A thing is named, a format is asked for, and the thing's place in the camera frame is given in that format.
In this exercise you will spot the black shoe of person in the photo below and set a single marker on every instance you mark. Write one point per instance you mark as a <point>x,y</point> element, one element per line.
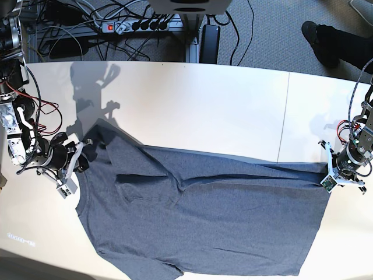
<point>324,56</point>

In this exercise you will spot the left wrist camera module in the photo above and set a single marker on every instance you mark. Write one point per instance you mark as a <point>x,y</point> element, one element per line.
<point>328,183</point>

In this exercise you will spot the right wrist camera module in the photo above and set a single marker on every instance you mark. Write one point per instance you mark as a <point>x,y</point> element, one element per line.
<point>68,188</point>

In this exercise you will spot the blue grey T-shirt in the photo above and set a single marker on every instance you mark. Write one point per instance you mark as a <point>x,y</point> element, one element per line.
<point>157,213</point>

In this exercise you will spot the white power strip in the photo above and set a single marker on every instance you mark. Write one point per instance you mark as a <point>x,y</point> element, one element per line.
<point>129,26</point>

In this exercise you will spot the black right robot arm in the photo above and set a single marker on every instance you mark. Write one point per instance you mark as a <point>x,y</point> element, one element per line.
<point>29,145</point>

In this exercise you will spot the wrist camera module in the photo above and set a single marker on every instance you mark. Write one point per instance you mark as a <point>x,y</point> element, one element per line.
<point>68,188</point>
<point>328,183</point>

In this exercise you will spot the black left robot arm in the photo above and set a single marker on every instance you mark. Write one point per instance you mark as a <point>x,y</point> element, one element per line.
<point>358,130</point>

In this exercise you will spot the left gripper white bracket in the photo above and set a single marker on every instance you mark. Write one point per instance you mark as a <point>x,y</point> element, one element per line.
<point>343,165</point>

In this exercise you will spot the silver aluminium frame post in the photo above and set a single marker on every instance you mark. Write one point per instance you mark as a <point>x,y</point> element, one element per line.
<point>191,27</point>

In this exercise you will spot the black power adapter brick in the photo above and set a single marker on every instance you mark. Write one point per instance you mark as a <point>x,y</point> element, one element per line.
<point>209,44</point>

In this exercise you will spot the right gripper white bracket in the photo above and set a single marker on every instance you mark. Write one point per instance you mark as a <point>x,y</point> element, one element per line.
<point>58,161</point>

